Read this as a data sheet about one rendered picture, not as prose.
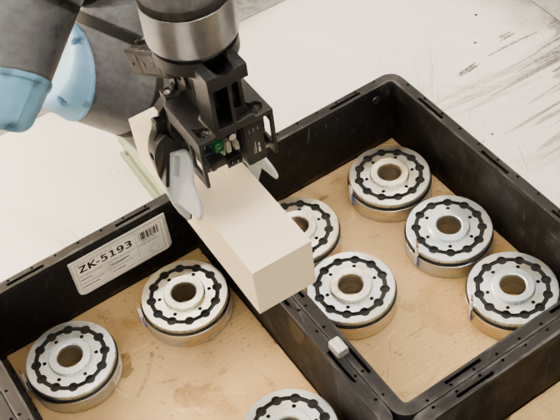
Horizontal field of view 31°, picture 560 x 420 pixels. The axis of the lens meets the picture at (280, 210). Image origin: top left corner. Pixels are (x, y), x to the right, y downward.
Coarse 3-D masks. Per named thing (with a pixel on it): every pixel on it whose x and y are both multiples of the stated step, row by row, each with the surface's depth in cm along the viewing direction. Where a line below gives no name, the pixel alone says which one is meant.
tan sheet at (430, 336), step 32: (352, 160) 133; (320, 192) 130; (448, 192) 128; (352, 224) 126; (384, 224) 126; (384, 256) 122; (416, 288) 119; (448, 288) 118; (416, 320) 116; (448, 320) 116; (384, 352) 114; (416, 352) 113; (448, 352) 113; (480, 352) 112; (416, 384) 111
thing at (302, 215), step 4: (288, 212) 123; (292, 212) 123; (296, 212) 123; (300, 212) 123; (304, 212) 123; (292, 216) 123; (296, 216) 123; (300, 216) 123; (304, 216) 123; (308, 216) 123; (312, 216) 123; (304, 220) 123; (308, 220) 122; (312, 220) 122; (308, 224) 122; (312, 224) 122; (316, 224) 122; (308, 228) 122; (312, 228) 121; (316, 228) 122; (304, 232) 121; (308, 232) 121; (312, 232) 121; (308, 236) 121; (312, 236) 121
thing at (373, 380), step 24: (360, 96) 126; (408, 96) 126; (312, 120) 124; (480, 144) 119; (504, 168) 116; (528, 192) 114; (552, 216) 111; (312, 312) 106; (552, 312) 103; (336, 336) 104; (528, 336) 102; (360, 360) 102; (480, 360) 101; (384, 384) 100; (456, 384) 99; (408, 408) 98
